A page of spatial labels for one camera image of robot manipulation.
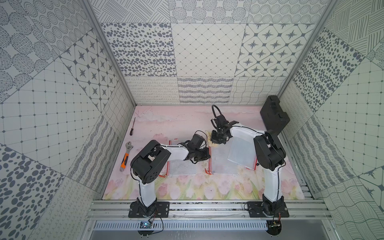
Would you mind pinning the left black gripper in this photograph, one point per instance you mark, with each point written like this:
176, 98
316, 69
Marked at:
202, 153

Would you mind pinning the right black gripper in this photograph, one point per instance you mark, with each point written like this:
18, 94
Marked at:
213, 140

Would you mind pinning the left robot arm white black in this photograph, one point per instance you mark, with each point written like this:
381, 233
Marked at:
149, 162

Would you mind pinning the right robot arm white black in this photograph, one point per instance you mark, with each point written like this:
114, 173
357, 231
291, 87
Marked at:
271, 156

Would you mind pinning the black plastic case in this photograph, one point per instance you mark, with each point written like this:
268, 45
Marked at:
274, 118

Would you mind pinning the black red screwdriver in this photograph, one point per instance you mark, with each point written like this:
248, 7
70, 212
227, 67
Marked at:
132, 128

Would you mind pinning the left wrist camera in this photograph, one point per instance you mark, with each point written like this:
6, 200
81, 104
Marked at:
196, 142

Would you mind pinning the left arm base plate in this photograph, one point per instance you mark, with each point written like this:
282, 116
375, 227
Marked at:
158, 209

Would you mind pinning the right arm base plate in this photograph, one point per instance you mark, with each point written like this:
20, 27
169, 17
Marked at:
266, 208

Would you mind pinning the aluminium mounting rail frame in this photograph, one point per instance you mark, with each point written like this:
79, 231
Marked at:
200, 215

